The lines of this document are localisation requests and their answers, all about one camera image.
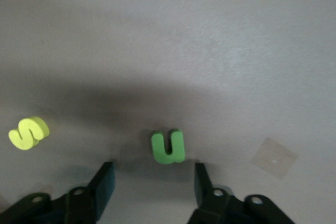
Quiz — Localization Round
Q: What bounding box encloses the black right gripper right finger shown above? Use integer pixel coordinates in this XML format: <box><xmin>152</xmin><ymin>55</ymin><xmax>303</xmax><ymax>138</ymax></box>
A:
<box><xmin>186</xmin><ymin>162</ymin><xmax>296</xmax><ymax>224</ymax></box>

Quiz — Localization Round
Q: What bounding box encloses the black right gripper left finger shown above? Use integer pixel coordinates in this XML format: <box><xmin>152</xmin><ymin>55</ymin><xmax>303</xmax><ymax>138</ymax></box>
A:
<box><xmin>0</xmin><ymin>161</ymin><xmax>116</xmax><ymax>224</ymax></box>

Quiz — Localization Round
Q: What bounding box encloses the green letter u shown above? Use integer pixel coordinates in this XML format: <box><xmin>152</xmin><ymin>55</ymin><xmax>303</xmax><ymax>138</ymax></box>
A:
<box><xmin>151</xmin><ymin>129</ymin><xmax>186</xmax><ymax>165</ymax></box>

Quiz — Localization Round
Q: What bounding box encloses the clear tape square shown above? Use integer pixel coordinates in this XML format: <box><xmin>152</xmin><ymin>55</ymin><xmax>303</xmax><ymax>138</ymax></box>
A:
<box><xmin>250</xmin><ymin>136</ymin><xmax>299</xmax><ymax>180</ymax></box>

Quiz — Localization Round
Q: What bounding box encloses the yellow letter s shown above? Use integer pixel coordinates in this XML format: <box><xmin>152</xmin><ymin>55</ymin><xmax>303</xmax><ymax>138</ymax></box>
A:
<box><xmin>7</xmin><ymin>115</ymin><xmax>50</xmax><ymax>150</ymax></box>

